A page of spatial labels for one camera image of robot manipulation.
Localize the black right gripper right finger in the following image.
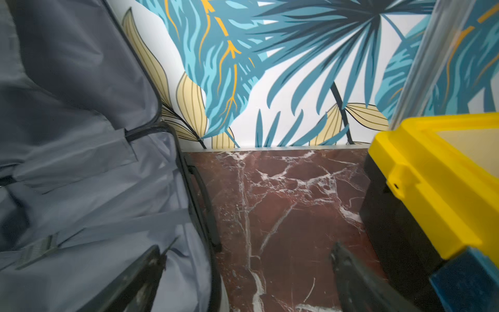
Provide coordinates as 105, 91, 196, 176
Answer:
331, 243, 419, 311

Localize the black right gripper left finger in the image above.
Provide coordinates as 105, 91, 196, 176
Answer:
79, 245, 167, 311

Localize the silver space-print hard suitcase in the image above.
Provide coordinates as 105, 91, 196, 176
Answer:
1, 1, 230, 311

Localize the yellow and black toolbox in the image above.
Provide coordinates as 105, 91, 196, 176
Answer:
359, 113, 498, 311

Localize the right aluminium corner post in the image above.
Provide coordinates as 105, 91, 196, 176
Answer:
389, 0, 476, 131

